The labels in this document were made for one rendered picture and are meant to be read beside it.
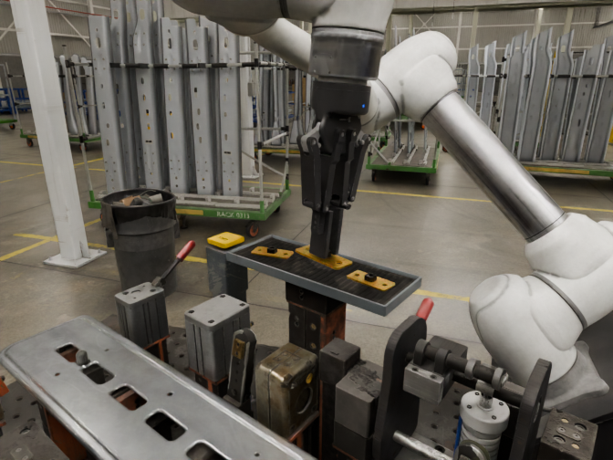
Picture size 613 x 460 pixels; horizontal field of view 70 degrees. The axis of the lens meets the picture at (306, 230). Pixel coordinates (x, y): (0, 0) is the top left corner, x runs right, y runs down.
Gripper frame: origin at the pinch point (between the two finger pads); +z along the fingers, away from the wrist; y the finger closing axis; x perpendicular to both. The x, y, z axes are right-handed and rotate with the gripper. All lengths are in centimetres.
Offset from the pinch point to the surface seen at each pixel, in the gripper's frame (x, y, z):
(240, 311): -16.8, 1.1, 20.4
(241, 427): -3.6, 11.0, 31.0
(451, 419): 8, -47, 57
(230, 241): -35.5, -10.8, 15.4
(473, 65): -362, -858, -72
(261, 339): -130, -111, 131
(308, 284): -8.6, -7.4, 14.1
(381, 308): 5.9, -8.7, 13.0
